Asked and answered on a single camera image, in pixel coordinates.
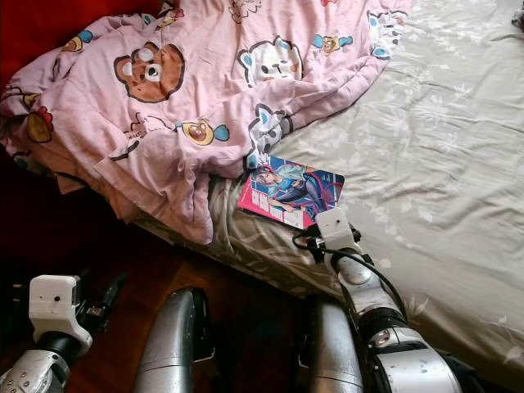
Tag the bed with beige floral sheet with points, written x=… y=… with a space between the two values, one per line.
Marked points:
x=442 y=164

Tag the silver left robot leg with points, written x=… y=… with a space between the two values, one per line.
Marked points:
x=172 y=344

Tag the pink cartoon print blanket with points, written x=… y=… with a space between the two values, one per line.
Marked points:
x=213 y=106

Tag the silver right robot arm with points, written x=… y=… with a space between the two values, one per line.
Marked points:
x=364 y=286

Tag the silver right robot leg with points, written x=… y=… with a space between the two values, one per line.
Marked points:
x=332 y=352

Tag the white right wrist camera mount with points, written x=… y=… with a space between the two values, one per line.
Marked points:
x=337 y=228

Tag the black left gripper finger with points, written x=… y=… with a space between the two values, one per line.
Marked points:
x=115 y=292
x=90 y=293

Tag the anime cover magazine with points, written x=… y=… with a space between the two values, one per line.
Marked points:
x=286 y=192

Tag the silver robot leg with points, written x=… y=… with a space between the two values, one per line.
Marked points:
x=172 y=344
x=332 y=352

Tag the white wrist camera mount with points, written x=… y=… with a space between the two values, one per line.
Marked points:
x=337 y=228
x=53 y=309

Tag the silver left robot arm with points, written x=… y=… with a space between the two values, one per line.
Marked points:
x=41 y=372

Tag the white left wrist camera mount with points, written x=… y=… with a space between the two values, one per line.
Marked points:
x=53 y=309

